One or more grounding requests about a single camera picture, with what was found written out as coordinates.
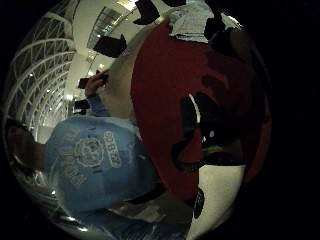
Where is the large red object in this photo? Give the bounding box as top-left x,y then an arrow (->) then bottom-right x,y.
130,19 -> 273,202

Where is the small black device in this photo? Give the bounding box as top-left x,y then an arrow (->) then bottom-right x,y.
77,73 -> 110,90

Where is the grey patterned cloth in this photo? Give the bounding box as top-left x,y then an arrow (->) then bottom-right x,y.
163,2 -> 242,44

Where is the person in blue sweatshirt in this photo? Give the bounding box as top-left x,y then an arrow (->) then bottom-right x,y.
4,114 -> 196,240

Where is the black chair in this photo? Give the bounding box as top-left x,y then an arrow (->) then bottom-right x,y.
93,33 -> 128,59
133,0 -> 161,26
73,99 -> 92,116

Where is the ceiling skylight panel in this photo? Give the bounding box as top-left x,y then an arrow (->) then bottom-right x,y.
86,5 -> 123,50

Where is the white lattice window frame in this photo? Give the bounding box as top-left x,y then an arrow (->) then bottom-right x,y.
3,3 -> 78,134

